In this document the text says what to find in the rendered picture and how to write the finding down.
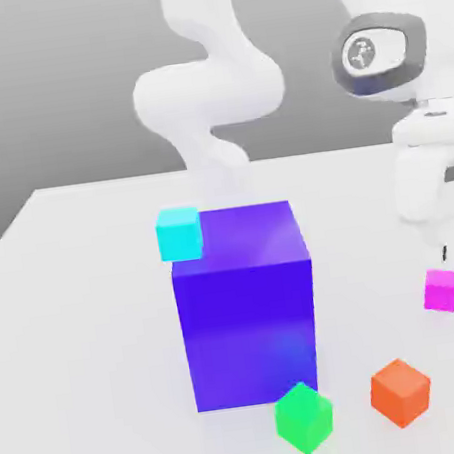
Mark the small orange cube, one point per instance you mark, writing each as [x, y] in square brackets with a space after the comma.
[400, 393]

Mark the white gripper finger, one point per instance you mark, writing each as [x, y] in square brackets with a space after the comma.
[434, 238]

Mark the small cyan cube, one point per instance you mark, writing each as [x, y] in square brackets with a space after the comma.
[179, 236]

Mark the large purple box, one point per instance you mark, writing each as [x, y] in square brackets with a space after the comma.
[247, 321]

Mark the small magenta cube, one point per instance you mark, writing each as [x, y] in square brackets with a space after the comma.
[440, 292]

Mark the small green cube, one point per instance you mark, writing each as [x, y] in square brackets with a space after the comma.
[304, 418]

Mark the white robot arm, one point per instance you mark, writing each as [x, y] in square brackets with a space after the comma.
[208, 88]

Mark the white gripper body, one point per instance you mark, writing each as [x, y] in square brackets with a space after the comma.
[419, 189]

